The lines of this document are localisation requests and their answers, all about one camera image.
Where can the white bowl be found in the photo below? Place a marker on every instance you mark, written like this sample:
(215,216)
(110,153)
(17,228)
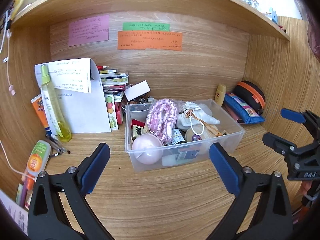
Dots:
(138,108)

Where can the pink paper note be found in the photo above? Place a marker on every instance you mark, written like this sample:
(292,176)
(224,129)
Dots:
(88,31)

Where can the black orange round case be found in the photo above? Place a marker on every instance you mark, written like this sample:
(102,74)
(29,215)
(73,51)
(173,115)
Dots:
(247,90)

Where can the blue zip pouch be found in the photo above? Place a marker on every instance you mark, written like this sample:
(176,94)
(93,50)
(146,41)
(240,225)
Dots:
(240,110)

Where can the red velvet pouch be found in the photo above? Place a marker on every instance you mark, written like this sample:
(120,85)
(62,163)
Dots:
(137,122)

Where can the pink round compact case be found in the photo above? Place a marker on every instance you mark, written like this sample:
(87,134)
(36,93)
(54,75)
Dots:
(147,148)

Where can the white round jar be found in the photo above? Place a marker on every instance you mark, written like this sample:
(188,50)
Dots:
(170,160)

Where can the white paper sheets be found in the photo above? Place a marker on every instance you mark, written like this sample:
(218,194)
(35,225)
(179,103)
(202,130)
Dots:
(85,112)

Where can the orange paper note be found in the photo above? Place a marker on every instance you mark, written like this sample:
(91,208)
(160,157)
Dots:
(150,41)

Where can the metal nail clippers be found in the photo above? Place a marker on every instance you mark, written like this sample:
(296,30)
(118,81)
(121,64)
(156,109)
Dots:
(58,148)

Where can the wooden shelf board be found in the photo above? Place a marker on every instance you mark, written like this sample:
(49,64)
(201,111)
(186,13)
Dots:
(150,0)

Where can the small white box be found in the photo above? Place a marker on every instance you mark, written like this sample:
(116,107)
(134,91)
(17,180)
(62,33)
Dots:
(137,90)

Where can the wooden desktop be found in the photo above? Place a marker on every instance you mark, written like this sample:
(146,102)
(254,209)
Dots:
(162,200)

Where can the dark glass bottle white label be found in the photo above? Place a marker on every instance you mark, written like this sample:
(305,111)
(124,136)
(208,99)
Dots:
(178,137)

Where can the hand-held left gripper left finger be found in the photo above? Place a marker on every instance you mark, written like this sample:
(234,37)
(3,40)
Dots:
(96,167)

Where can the green paper note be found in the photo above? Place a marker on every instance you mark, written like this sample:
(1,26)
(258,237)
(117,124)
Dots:
(146,26)

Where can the stack of books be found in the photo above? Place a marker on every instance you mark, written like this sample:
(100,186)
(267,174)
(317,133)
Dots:
(112,80)

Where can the red pen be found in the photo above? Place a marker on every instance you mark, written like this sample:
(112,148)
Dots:
(102,67)

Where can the clear plastic storage box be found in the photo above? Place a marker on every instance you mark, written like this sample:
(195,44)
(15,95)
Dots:
(147,167)

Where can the yellow spray bottle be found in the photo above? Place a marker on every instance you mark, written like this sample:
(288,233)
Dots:
(53,110)

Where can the small yellow bottle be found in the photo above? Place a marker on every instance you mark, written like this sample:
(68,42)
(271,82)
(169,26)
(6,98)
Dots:
(220,95)

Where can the red notebook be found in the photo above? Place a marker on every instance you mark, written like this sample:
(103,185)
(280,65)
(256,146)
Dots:
(118,115)

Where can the dark blue small box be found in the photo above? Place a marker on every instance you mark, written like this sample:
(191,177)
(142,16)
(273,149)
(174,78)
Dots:
(186,154)

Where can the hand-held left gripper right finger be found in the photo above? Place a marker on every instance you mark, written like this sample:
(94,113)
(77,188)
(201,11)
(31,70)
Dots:
(222,170)

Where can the white printed card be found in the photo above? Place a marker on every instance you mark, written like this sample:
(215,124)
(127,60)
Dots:
(15,215)

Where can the orange cap tube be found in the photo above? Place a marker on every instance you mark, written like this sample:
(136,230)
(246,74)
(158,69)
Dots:
(30,186)

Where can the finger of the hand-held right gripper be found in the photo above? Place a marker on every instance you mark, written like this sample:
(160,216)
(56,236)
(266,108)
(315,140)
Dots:
(277,142)
(292,114)

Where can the fruit print booklet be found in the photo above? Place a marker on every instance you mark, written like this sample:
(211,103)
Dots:
(111,112)

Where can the beige plastic jar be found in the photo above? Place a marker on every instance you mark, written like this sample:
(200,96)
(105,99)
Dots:
(197,137)

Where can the white handwritten paper sheet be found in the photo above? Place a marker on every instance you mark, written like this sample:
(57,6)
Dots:
(70,77)

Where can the pink wallet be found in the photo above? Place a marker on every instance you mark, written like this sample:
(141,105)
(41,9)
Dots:
(232,116)

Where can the white squeeze bottle orange label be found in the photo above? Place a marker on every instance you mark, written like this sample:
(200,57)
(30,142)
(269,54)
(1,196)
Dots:
(37,160)

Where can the person's right hand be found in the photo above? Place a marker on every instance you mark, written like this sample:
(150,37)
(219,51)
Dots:
(306,187)

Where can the purple tube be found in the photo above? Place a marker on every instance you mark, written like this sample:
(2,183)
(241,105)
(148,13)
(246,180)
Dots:
(23,195)

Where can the green backed mahjong tile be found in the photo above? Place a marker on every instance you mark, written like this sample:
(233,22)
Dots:
(137,132)

